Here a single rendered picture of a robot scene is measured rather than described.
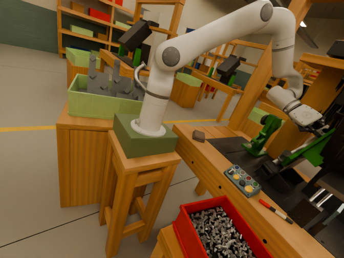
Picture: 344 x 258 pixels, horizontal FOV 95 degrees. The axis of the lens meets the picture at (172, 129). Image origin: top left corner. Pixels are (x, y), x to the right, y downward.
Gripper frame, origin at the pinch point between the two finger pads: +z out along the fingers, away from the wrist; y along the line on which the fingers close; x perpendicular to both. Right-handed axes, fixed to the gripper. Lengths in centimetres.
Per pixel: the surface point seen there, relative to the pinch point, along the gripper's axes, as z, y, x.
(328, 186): 17.5, -24.6, -18.8
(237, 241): 19, -58, -18
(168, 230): 7, -78, -22
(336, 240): 35.6, -25.5, 7.0
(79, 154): -59, -125, -7
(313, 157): 7.7, -13.3, -3.6
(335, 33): -431, 793, 578
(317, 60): -30.7, 24.6, -6.2
